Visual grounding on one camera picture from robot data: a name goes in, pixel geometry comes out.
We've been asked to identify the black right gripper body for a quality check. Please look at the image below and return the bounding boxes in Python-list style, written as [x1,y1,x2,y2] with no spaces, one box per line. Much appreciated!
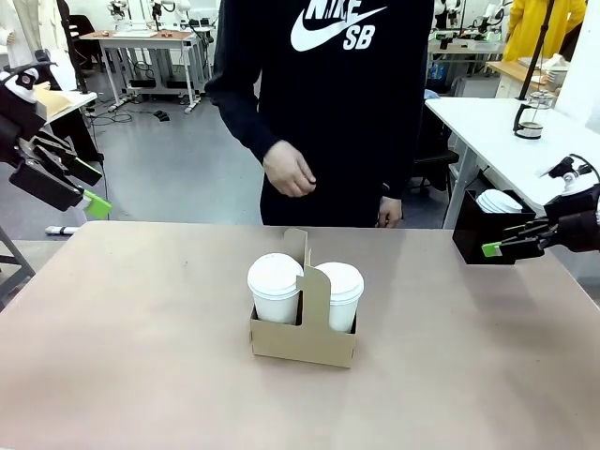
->
[538,185,600,254]

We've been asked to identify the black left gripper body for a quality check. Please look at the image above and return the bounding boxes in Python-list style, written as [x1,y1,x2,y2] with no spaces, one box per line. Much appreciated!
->
[0,82,48,168]

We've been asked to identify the glass French press with coffee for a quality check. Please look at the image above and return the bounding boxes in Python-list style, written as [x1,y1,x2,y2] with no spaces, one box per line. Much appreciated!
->
[513,91,557,141]

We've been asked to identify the white plastic cup lid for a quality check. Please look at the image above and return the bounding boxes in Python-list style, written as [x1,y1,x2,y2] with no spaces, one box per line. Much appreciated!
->
[247,252,305,298]
[314,262,366,304]

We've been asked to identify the brown cardboard cup carrier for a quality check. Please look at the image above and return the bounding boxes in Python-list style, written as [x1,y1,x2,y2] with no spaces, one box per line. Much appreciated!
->
[248,228,358,369]

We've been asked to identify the person right forearm black sleeve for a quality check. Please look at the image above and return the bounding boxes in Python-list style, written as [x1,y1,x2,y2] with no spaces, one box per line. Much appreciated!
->
[217,88,285,165]

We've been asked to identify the person left forearm black sleeve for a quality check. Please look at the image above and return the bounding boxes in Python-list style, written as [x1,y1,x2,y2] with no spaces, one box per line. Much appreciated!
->
[380,79,431,201]

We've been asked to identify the person left hand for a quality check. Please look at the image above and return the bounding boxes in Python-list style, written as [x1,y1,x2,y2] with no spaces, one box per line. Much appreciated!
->
[376,195,404,230]

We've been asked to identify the person right hand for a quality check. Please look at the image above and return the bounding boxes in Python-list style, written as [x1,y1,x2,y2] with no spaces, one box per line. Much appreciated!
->
[262,139,318,199]

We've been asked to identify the stack of white lids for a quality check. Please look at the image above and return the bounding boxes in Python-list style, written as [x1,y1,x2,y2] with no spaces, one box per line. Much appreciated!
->
[475,188,524,215]

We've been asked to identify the brown paper envelopes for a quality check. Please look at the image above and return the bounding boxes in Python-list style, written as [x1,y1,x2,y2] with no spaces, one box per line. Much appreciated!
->
[32,83,71,121]

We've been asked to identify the black lid box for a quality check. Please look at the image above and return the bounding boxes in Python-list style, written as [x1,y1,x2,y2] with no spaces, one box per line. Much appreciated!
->
[452,189,545,267]

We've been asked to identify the white table with envelopes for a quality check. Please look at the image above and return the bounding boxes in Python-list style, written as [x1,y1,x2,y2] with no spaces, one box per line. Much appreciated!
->
[35,91,98,137]

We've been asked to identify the grey metal stand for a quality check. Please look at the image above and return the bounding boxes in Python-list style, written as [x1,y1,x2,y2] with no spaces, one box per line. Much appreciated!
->
[0,224,38,310]

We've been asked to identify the white coat on mannequin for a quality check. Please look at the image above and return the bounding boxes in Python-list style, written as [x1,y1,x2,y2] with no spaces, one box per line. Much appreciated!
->
[0,0,65,71]

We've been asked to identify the black office chair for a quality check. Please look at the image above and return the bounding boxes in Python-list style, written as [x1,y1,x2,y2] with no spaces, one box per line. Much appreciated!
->
[414,110,461,192]

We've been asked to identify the background table brown top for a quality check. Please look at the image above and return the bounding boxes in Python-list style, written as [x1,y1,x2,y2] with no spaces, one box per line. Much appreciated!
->
[79,28,207,113]

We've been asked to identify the stack of white items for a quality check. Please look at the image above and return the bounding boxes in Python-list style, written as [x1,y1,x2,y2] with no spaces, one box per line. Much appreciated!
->
[543,53,572,86]

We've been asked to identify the wood topped desk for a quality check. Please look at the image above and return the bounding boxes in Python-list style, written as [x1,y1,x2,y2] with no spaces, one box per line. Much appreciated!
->
[486,59,571,99]

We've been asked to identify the black tripod pole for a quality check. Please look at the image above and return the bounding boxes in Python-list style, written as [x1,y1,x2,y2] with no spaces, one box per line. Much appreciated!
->
[517,0,557,103]

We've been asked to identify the background workbench with equipment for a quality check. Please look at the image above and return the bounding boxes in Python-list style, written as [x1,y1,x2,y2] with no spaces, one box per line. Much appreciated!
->
[428,0,510,81]

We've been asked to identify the person in yellow jacket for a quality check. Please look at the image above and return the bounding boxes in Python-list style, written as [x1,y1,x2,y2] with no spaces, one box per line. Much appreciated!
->
[504,0,588,63]

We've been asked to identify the person black Nike hoodie torso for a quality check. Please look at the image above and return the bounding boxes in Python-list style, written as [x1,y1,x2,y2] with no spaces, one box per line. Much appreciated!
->
[204,0,435,230]

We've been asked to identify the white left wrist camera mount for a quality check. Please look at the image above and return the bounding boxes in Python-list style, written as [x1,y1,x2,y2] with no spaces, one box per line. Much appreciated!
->
[2,50,58,105]

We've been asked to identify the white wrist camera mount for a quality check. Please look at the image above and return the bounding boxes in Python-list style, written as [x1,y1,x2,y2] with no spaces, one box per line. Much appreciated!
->
[2,50,58,105]
[538,154,600,197]

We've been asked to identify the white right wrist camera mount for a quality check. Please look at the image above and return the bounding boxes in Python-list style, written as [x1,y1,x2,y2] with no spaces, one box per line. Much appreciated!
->
[538,154,600,197]

